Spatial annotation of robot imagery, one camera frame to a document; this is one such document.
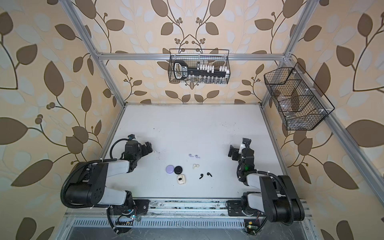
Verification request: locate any back wall wire basket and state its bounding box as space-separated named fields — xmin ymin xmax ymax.
xmin=168 ymin=48 xmax=231 ymax=85

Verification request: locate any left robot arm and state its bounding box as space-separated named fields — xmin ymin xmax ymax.
xmin=60 ymin=134 xmax=153 ymax=235

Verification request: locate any black tool in basket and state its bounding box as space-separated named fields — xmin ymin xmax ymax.
xmin=169 ymin=60 xmax=231 ymax=82

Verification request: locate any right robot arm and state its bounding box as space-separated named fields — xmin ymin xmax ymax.
xmin=226 ymin=138 xmax=305 ymax=225

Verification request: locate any purple round earbud case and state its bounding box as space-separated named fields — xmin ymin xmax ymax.
xmin=166 ymin=165 xmax=175 ymax=174

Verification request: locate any black round earbud case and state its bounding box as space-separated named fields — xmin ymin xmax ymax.
xmin=174 ymin=166 xmax=183 ymax=175

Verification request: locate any beige earbud case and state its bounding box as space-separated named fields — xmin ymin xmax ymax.
xmin=177 ymin=174 xmax=186 ymax=185

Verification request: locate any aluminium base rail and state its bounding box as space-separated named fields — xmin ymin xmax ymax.
xmin=65 ymin=198 xmax=313 ymax=220

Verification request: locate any wall wire basket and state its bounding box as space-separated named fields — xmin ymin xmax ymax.
xmin=168 ymin=48 xmax=231 ymax=85
xmin=264 ymin=63 xmax=335 ymax=131

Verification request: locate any right wall wire basket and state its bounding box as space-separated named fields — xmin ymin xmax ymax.
xmin=264 ymin=63 xmax=335 ymax=131

